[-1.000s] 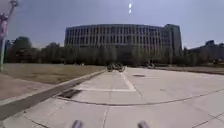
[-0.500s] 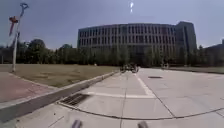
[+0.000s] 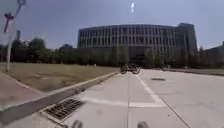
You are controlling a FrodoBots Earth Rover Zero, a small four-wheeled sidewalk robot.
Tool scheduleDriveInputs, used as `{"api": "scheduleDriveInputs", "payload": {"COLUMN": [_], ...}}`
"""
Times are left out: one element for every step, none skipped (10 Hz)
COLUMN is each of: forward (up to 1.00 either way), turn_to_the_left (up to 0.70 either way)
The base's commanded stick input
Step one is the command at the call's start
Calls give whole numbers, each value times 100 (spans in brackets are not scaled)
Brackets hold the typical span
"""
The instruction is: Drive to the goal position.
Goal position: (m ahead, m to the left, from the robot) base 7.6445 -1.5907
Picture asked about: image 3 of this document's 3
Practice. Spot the parked bicycles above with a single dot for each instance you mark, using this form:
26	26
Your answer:
133	69

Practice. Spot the large dark glass building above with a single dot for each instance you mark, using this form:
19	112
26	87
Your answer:
133	36

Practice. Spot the row of trees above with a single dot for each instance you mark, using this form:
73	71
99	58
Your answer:
66	55

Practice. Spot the manhole cover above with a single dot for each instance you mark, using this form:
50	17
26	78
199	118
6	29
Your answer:
158	79

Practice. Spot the dry grass field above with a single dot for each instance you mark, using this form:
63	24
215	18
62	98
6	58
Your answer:
56	75

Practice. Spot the metal drain grate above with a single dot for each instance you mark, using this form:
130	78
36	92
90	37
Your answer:
63	109

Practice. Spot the robot's own part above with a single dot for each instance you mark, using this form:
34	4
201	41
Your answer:
143	125
77	124

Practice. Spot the grey concrete slab pavement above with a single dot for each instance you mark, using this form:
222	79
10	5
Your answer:
186	96

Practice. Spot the grey concrete kerb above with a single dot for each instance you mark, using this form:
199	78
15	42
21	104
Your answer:
196	71
40	101

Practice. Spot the red brick path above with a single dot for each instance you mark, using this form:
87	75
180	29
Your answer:
13	91

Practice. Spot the lamp pole with red banner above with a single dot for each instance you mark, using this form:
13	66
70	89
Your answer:
9	50

